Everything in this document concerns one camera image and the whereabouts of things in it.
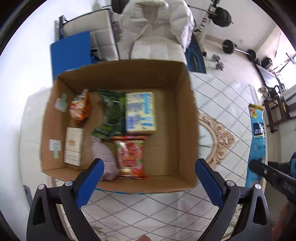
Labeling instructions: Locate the white cream flat box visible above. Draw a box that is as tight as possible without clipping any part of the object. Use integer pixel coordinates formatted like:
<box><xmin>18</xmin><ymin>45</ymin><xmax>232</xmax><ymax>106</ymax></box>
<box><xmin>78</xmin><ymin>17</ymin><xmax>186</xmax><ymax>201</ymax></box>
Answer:
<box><xmin>64</xmin><ymin>127</ymin><xmax>83</xmax><ymax>166</ymax></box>

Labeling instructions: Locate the white puffer jacket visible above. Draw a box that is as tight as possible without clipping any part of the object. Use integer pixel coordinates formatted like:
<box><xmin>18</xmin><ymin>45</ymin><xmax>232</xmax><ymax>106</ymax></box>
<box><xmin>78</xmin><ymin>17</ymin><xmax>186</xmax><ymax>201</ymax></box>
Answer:
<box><xmin>119</xmin><ymin>1</ymin><xmax>195</xmax><ymax>59</ymax></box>

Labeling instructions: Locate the barbell on rack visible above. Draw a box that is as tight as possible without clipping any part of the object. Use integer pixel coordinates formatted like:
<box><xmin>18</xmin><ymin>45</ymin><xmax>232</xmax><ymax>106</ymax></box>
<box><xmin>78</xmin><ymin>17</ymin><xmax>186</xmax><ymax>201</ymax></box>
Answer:
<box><xmin>188</xmin><ymin>5</ymin><xmax>233</xmax><ymax>27</ymax></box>

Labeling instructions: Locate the brown cardboard box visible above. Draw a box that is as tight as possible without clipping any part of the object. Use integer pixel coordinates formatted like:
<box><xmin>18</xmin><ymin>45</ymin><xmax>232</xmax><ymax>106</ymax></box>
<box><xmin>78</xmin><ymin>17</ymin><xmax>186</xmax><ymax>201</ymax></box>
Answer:
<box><xmin>41</xmin><ymin>59</ymin><xmax>198</xmax><ymax>193</ymax></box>

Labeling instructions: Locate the blue board panel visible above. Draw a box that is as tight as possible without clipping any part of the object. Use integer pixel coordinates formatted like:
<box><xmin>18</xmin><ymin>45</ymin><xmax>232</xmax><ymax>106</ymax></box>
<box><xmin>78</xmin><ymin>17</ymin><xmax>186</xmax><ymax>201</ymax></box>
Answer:
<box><xmin>50</xmin><ymin>32</ymin><xmax>91</xmax><ymax>80</ymax></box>

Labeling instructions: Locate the orange snack bag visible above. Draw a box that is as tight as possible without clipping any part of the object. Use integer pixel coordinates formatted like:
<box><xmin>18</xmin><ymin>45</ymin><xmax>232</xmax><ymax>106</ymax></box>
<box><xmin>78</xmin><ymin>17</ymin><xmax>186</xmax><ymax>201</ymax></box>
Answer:
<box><xmin>69</xmin><ymin>89</ymin><xmax>92</xmax><ymax>123</ymax></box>

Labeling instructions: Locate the patterned table cloth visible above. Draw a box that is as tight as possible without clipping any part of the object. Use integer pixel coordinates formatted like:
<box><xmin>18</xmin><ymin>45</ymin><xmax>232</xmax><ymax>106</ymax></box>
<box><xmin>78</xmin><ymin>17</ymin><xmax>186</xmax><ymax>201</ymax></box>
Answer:
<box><xmin>82</xmin><ymin>73</ymin><xmax>257</xmax><ymax>240</ymax></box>

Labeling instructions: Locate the yellow blue carton box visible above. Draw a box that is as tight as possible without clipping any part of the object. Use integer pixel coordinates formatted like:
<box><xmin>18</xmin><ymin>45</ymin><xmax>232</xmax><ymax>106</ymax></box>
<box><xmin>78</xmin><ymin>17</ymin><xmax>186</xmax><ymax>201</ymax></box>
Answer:
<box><xmin>125</xmin><ymin>92</ymin><xmax>157</xmax><ymax>135</ymax></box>

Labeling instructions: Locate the long barbell on floor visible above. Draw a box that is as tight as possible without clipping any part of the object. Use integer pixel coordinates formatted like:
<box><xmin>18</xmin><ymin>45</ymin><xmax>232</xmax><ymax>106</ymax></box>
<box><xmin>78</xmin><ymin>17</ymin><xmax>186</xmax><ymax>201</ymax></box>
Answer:
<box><xmin>222</xmin><ymin>40</ymin><xmax>257</xmax><ymax>62</ymax></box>

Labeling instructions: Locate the white cushioned chair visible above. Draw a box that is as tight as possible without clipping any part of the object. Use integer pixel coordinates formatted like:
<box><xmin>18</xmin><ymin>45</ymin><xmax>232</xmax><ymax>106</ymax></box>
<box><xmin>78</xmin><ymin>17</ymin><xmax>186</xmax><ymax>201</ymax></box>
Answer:
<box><xmin>130</xmin><ymin>42</ymin><xmax>187</xmax><ymax>64</ymax></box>

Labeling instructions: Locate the chrome dumbbell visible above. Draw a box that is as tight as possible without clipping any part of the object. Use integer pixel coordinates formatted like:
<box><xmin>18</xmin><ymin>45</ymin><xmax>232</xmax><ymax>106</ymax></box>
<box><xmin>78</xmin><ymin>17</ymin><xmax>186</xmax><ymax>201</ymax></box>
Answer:
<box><xmin>211</xmin><ymin>54</ymin><xmax>221</xmax><ymax>62</ymax></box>

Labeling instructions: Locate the lilac rolled sock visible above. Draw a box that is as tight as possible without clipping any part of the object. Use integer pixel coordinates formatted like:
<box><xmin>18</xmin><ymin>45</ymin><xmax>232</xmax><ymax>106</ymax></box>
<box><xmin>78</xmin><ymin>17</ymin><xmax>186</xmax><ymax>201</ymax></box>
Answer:
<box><xmin>91</xmin><ymin>136</ymin><xmax>119</xmax><ymax>181</ymax></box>

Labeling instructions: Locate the long blue snack pack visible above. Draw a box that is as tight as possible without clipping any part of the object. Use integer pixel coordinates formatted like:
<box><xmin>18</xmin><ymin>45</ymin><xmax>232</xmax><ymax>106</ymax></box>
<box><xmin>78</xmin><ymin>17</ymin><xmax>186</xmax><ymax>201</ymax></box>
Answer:
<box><xmin>245</xmin><ymin>104</ymin><xmax>266</xmax><ymax>187</ymax></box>

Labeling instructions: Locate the red noodle packet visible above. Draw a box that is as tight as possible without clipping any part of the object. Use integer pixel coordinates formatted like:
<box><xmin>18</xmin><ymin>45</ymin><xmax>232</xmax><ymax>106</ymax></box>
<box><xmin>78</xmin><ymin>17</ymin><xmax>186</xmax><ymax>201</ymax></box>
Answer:
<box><xmin>112</xmin><ymin>136</ymin><xmax>149</xmax><ymax>180</ymax></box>

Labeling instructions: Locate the dark wooden stool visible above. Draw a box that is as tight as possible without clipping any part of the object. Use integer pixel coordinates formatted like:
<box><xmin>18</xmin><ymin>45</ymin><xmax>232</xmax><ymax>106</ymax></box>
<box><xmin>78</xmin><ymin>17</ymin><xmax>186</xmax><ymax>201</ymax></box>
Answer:
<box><xmin>263</xmin><ymin>95</ymin><xmax>288</xmax><ymax>133</ymax></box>

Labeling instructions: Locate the green snack bag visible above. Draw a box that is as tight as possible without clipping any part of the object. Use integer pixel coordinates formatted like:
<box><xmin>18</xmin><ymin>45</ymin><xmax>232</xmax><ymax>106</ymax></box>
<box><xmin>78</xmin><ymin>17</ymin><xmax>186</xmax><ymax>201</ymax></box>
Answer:
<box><xmin>91</xmin><ymin>89</ymin><xmax>126</xmax><ymax>140</ymax></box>

